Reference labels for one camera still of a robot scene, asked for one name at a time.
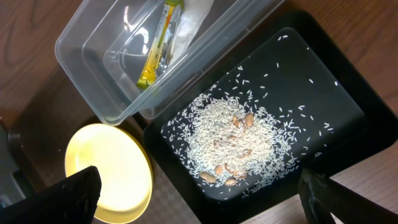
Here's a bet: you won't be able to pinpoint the clear plastic bin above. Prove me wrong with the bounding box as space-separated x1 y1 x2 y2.
55 0 280 126

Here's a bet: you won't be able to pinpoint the green snack wrapper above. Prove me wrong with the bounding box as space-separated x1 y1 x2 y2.
136 0 185 90

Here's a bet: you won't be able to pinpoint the dark brown serving tray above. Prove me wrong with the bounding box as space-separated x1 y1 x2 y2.
8 69 199 223

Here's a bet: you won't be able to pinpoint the rice food scraps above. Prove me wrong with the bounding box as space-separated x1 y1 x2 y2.
160 34 340 200

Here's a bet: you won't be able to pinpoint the black waste tray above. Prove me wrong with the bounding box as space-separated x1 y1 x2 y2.
144 11 397 223

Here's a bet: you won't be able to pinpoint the yellow plate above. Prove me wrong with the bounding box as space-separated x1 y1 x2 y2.
64 123 154 223

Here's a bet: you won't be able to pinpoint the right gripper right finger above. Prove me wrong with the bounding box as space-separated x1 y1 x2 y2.
298 168 397 223

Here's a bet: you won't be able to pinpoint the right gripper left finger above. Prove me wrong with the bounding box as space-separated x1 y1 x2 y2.
1 166 101 224

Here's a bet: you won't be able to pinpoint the white paper napkin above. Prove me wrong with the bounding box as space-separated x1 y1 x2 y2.
170 0 214 63

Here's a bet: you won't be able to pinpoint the grey dish rack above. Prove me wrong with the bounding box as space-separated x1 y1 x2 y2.
0 125 35 210

